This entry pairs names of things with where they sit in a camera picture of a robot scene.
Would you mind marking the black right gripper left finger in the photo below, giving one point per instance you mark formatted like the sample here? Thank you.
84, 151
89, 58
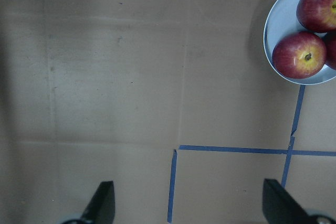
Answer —
101, 207

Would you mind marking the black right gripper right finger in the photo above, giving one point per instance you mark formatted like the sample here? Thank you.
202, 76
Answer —
279, 207

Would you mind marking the red apple plate back-right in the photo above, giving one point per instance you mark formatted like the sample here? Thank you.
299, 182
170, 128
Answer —
300, 55

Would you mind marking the red apple plate back-left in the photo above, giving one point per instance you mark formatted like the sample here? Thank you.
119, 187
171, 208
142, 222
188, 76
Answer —
330, 42

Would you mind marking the light blue plate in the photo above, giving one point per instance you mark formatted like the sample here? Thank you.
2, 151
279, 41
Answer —
281, 22

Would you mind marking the red apple plate front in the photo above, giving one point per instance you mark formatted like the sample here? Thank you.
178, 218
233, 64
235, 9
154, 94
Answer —
317, 15

